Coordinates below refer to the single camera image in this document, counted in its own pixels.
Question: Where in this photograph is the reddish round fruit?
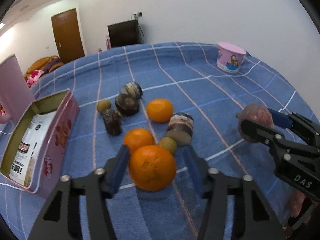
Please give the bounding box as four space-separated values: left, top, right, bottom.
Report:
236 103 274 144

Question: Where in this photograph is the green kiwi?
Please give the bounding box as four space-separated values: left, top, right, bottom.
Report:
96 99 112 114
157 137 177 155

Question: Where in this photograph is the orange mandarin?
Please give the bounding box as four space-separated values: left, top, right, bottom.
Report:
123 128 155 154
129 145 177 191
146 99 174 123

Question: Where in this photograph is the dark round chocolate pastry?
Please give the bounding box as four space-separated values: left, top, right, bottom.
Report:
115 93 139 116

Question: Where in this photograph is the pink cartoon paper cup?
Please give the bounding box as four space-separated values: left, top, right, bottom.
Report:
216 42 246 73

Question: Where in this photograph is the blue plaid tablecloth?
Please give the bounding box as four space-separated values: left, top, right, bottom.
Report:
0 42 317 240

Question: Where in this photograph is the white packet in tin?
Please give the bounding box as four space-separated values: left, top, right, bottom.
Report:
9 111 56 187

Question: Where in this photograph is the dark chocolate pastry cylinder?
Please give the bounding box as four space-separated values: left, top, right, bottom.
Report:
103 108 122 136

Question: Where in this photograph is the pink tin box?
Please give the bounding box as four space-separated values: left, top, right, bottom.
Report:
1 89 80 198

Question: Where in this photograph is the striped chocolate pastry far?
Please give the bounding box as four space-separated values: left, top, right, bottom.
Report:
120 81 143 99

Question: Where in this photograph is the brown leather sofa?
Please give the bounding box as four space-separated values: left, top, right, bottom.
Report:
24 55 64 87

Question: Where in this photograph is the black television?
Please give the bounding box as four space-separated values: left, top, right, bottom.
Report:
108 20 141 48

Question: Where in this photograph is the pink box beside television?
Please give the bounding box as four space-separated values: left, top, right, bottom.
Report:
105 35 111 50

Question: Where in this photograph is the brown wooden door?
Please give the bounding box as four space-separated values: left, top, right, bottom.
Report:
51 8 85 64

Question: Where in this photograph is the black cable at socket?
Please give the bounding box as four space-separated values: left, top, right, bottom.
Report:
135 13 146 45

